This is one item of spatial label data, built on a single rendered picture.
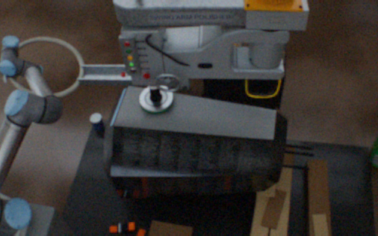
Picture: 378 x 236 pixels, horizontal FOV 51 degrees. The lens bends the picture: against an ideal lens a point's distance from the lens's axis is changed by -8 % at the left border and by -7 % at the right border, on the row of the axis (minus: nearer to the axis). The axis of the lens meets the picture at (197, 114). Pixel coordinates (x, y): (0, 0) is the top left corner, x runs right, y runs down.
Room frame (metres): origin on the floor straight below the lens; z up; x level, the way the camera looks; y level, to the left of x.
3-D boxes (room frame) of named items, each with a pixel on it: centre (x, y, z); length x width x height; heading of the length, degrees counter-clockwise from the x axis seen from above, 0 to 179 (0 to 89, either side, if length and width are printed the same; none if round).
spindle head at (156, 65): (1.72, 0.17, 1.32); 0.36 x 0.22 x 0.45; 84
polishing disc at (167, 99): (1.72, 0.25, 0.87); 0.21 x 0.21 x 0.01
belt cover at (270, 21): (1.69, -0.10, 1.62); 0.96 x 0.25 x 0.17; 84
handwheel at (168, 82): (1.59, 0.15, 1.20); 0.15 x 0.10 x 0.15; 84
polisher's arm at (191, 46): (1.67, -0.14, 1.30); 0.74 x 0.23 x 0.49; 84
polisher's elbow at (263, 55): (1.66, -0.40, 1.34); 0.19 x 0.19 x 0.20
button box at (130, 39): (1.62, 0.33, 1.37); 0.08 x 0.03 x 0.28; 84
